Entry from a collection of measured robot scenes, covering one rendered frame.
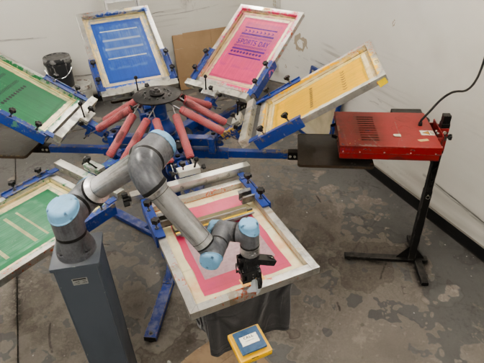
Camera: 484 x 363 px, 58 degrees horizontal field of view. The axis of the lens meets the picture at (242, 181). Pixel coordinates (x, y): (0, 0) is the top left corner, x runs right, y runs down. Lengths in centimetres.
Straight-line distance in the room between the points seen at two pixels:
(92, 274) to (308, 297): 173
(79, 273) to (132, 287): 151
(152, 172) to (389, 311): 215
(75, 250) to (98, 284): 18
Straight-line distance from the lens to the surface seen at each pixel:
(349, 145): 259
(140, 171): 141
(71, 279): 185
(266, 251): 203
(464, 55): 339
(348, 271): 335
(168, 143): 151
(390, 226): 380
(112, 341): 213
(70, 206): 169
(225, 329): 210
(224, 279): 192
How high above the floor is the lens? 237
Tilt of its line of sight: 34 degrees down
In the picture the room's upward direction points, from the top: 2 degrees counter-clockwise
